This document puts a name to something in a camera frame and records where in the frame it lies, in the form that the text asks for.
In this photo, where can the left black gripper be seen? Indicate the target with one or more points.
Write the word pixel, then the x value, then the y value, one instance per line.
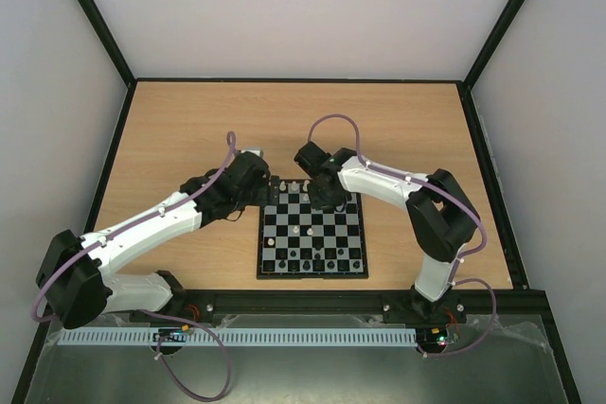
pixel 274 199

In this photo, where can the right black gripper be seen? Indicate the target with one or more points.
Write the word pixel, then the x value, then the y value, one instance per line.
pixel 322 198

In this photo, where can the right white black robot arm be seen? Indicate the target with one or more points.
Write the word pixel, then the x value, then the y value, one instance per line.
pixel 442 216

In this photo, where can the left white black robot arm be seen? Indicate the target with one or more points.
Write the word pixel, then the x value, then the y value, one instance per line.
pixel 80 277

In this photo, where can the black and silver chessboard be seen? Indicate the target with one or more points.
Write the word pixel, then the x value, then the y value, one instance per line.
pixel 336 249

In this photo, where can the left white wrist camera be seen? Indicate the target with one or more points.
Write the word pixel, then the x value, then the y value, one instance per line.
pixel 256 151

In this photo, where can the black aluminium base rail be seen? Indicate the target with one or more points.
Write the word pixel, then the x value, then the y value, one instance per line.
pixel 393 306

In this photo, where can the black frame posts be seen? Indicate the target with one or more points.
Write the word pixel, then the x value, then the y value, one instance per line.
pixel 487 168

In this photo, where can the light blue cable duct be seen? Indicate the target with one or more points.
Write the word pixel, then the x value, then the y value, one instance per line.
pixel 240 337

